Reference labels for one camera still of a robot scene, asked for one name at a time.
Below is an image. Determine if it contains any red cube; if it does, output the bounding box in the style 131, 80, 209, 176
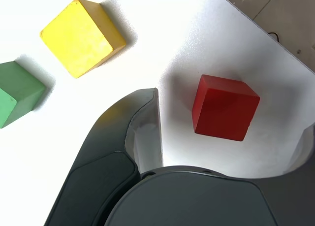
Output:
191, 74, 261, 142

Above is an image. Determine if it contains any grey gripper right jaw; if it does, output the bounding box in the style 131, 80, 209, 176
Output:
104, 122, 315, 226

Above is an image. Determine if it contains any yellow cube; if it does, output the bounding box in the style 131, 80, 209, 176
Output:
39, 0, 127, 79

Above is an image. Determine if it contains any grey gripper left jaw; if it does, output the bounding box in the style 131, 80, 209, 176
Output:
45, 88, 164, 226

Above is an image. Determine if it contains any green cube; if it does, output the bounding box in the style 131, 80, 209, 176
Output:
0, 60, 47, 129

